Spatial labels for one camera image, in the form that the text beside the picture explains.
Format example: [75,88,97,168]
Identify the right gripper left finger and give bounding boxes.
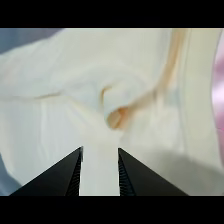
[9,145,84,197]

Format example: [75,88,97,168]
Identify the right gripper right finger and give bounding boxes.
[117,147,188,197]

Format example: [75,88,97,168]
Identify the cream white shirt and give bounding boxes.
[0,27,224,197]

